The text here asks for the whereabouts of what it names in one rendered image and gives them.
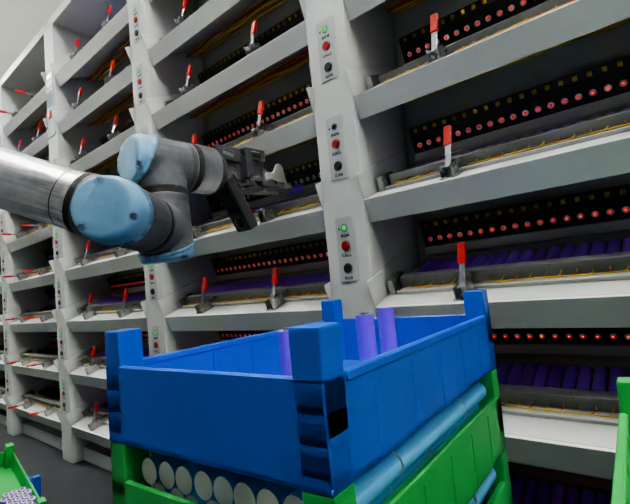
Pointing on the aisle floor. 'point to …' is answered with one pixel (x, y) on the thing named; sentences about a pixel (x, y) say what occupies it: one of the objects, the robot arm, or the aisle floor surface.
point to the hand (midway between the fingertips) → (284, 191)
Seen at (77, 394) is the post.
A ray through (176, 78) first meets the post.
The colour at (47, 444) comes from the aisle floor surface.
